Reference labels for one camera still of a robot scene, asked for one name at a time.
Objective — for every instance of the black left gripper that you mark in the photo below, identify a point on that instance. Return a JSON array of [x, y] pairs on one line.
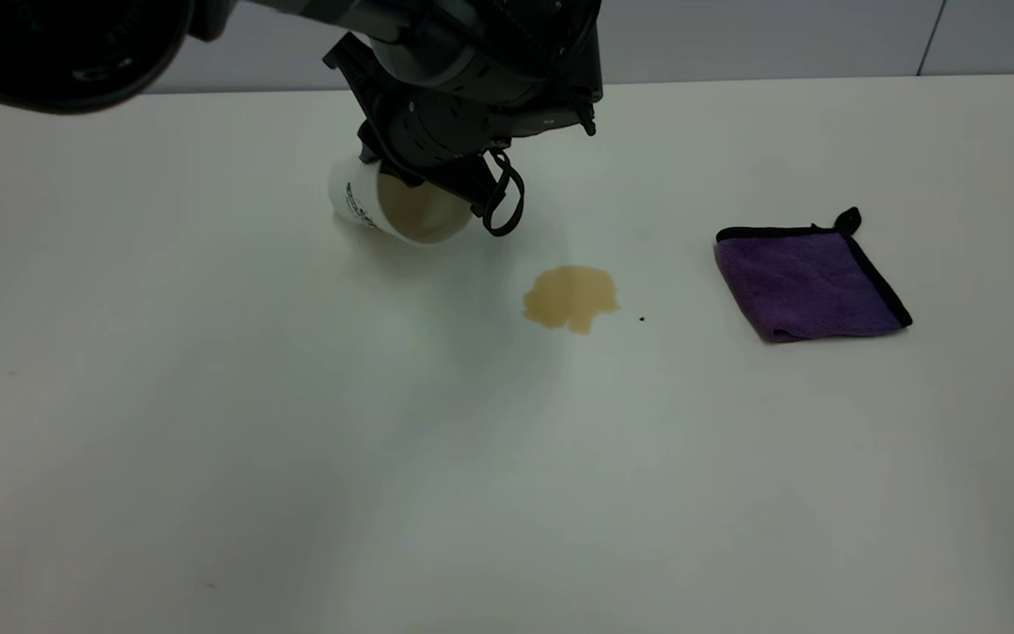
[[445, 114]]

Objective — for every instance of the brown coffee spill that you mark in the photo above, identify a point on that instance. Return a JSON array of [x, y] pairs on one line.
[[569, 299]]

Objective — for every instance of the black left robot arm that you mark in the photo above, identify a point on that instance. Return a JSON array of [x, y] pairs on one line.
[[58, 44]]

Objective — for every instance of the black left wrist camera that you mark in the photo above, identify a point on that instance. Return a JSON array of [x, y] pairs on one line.
[[564, 53]]

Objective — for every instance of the purple cloth with black trim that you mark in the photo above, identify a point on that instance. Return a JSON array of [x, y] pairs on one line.
[[806, 286]]

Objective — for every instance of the white paper coffee cup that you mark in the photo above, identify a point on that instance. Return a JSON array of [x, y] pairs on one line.
[[357, 202]]

